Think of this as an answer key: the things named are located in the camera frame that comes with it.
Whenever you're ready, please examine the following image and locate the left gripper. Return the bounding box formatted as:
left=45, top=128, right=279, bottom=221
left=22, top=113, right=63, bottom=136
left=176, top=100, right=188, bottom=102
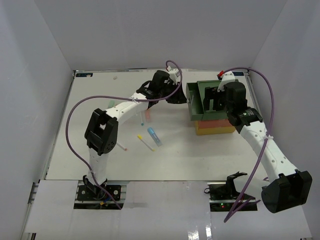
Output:
left=159, top=82, right=188, bottom=105

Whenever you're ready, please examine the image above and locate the green top drawer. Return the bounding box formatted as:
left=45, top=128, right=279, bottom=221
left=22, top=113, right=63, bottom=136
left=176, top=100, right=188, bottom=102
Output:
left=185, top=82, right=204, bottom=121

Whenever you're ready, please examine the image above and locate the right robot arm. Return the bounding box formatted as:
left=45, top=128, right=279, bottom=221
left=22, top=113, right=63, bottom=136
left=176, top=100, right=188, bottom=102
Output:
left=203, top=80, right=313, bottom=213

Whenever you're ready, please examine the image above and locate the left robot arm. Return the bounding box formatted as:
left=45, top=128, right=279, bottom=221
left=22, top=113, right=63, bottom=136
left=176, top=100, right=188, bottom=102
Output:
left=83, top=69, right=187, bottom=200

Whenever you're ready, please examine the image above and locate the stacked drawer box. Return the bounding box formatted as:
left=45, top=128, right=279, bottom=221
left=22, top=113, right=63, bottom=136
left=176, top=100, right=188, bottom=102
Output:
left=194, top=80, right=236, bottom=136

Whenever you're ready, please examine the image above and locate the orange pink highlighter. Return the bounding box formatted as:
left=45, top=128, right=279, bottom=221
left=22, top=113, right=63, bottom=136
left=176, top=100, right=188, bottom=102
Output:
left=144, top=109, right=151, bottom=123

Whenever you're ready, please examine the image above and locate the teal cap pen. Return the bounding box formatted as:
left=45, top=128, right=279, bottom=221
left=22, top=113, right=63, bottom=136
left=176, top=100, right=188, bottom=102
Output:
left=139, top=112, right=145, bottom=126

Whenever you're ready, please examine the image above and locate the blue highlighter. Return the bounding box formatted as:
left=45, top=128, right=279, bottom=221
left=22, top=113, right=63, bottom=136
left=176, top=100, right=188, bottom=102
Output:
left=147, top=127, right=162, bottom=147

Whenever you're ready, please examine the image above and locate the yellow cap pen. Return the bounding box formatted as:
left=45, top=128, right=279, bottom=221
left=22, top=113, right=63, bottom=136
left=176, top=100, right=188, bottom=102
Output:
left=137, top=134, right=155, bottom=152

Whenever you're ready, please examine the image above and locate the green highlighter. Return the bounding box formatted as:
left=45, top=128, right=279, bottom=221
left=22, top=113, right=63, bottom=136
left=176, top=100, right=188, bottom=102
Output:
left=108, top=100, right=116, bottom=109

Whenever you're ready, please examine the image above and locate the pink cap white pen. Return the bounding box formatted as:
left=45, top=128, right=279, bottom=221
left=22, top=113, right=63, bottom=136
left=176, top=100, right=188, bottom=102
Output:
left=116, top=142, right=128, bottom=151

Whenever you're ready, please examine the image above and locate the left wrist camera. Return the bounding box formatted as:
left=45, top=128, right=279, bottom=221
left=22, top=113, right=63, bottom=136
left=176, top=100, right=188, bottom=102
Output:
left=166, top=66, right=181, bottom=84

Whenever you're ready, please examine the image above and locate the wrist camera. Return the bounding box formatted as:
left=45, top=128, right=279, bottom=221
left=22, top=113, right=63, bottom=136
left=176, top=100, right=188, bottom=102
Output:
left=166, top=66, right=181, bottom=84
left=217, top=70, right=236, bottom=92

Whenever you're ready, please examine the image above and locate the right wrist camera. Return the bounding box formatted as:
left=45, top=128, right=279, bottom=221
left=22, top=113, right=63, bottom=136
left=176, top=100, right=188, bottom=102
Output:
left=217, top=70, right=236, bottom=92

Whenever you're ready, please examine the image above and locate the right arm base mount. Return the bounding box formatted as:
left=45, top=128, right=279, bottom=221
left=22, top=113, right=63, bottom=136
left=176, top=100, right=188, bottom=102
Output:
left=203, top=171, right=247, bottom=212

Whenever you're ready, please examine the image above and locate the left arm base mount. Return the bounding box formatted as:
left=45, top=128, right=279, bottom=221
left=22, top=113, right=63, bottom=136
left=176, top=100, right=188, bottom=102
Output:
left=76, top=175, right=122, bottom=203

